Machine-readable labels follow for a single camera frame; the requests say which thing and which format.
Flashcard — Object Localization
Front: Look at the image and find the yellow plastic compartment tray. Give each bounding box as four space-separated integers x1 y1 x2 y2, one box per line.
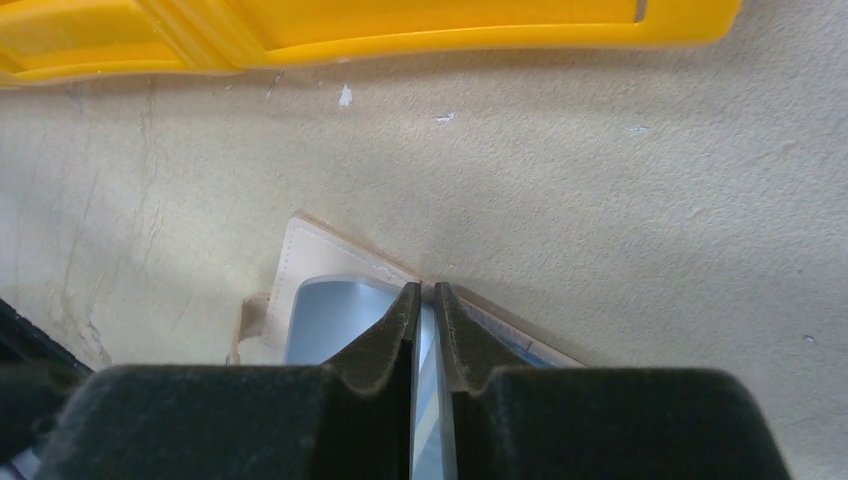
1 0 741 88

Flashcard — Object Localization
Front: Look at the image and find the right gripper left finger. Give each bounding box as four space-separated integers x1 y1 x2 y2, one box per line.
36 282 421 479

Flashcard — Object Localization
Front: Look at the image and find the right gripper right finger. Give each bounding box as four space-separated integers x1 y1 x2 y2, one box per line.
434 283 789 479

